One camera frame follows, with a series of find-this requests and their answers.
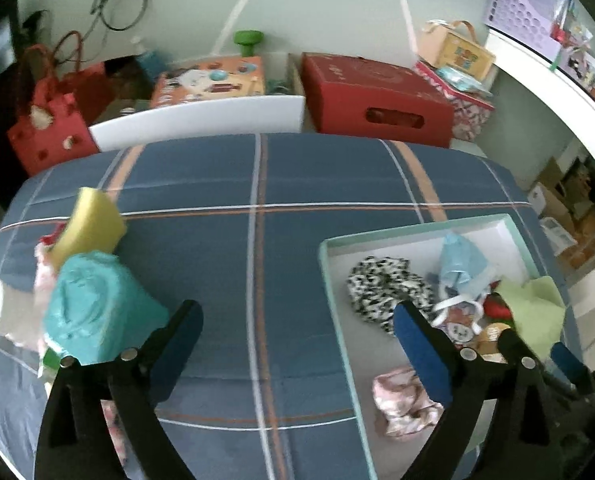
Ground pink fluffy cloth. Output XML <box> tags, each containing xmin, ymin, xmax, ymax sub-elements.
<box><xmin>30</xmin><ymin>240</ymin><xmax>63</xmax><ymax>356</ymax></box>

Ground blue plaid blanket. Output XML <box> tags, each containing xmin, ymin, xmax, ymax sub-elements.
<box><xmin>0</xmin><ymin>132</ymin><xmax>578</xmax><ymax>480</ymax></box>

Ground white bottle with green label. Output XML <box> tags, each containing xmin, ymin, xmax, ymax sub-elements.
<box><xmin>0</xmin><ymin>279</ymin><xmax>43</xmax><ymax>341</ymax></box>

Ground orange toy box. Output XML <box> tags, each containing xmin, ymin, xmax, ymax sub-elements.
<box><xmin>150</xmin><ymin>56</ymin><xmax>266</xmax><ymax>110</ymax></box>

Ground light green cloth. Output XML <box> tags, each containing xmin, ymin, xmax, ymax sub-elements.
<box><xmin>492</xmin><ymin>275</ymin><xmax>567</xmax><ymax>363</ymax></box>

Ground beige case with handle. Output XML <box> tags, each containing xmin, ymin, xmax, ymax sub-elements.
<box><xmin>417</xmin><ymin>20</ymin><xmax>497</xmax><ymax>81</ymax></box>

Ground teal plastic toy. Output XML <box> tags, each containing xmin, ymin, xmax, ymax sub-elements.
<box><xmin>44</xmin><ymin>252</ymin><xmax>171</xmax><ymax>366</ymax></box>

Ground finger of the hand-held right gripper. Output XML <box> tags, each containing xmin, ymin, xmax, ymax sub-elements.
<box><xmin>550</xmin><ymin>342</ymin><xmax>595</xmax><ymax>401</ymax></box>

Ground purple perforated basket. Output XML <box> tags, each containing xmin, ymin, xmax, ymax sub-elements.
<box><xmin>483</xmin><ymin>0</ymin><xmax>568</xmax><ymax>61</ymax></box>

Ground red soft toy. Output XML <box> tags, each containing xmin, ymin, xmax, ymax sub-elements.
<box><xmin>480</xmin><ymin>292</ymin><xmax>513</xmax><ymax>321</ymax></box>

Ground stack of cardboard boxes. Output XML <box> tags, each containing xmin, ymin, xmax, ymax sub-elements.
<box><xmin>527</xmin><ymin>157</ymin><xmax>595</xmax><ymax>261</ymax></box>

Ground red and white patterned box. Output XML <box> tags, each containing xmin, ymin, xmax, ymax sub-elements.
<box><xmin>415</xmin><ymin>62</ymin><xmax>495</xmax><ymax>142</ymax></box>

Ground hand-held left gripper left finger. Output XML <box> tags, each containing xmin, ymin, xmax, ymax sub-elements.
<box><xmin>34</xmin><ymin>300</ymin><xmax>204</xmax><ymax>480</ymax></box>

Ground green tissue packet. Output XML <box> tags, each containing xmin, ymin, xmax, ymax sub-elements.
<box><xmin>38</xmin><ymin>347</ymin><xmax>63</xmax><ymax>378</ymax></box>

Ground yellow sponge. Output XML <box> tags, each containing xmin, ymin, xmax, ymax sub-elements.
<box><xmin>48</xmin><ymin>187</ymin><xmax>127</xmax><ymax>271</ymax></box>

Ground blue face mask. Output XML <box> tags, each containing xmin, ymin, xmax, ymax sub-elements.
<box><xmin>425</xmin><ymin>232</ymin><xmax>501</xmax><ymax>311</ymax></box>

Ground white printed child mask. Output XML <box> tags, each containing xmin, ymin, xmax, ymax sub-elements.
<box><xmin>430</xmin><ymin>295</ymin><xmax>485</xmax><ymax>346</ymax></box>

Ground white shelf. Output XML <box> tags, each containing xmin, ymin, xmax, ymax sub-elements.
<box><xmin>485</xmin><ymin>30</ymin><xmax>595</xmax><ymax>156</ymax></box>

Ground red and pink scrunchie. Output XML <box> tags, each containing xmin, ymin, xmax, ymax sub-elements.
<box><xmin>40</xmin><ymin>224</ymin><xmax>67</xmax><ymax>250</ymax></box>

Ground colourful toy packets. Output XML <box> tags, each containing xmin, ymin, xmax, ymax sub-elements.
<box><xmin>550</xmin><ymin>0</ymin><xmax>595</xmax><ymax>91</ymax></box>

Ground leopard print scrunchie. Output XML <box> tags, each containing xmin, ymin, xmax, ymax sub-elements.
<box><xmin>346</xmin><ymin>255</ymin><xmax>435</xmax><ymax>336</ymax></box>

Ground orange soft toy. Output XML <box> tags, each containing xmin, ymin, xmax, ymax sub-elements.
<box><xmin>475</xmin><ymin>322</ymin><xmax>513</xmax><ymax>363</ymax></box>

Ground white box with teal rim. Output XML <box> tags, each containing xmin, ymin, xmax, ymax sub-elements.
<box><xmin>318</xmin><ymin>213</ymin><xmax>568</xmax><ymax>480</ymax></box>

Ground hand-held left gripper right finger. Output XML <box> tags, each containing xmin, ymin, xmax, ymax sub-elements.
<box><xmin>392</xmin><ymin>300</ymin><xmax>565</xmax><ymax>480</ymax></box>

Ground white bed rail board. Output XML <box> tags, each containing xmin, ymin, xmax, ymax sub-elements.
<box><xmin>88</xmin><ymin>95</ymin><xmax>305</xmax><ymax>152</ymax></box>

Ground red felt bag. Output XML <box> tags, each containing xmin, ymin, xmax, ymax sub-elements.
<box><xmin>6</xmin><ymin>30</ymin><xmax>116</xmax><ymax>176</ymax></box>

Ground red cardboard box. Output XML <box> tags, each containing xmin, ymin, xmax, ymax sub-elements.
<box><xmin>300</xmin><ymin>52</ymin><xmax>454</xmax><ymax>148</ymax></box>

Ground green wooden knob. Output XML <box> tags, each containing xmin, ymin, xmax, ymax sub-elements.
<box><xmin>234</xmin><ymin>30</ymin><xmax>264</xmax><ymax>58</ymax></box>

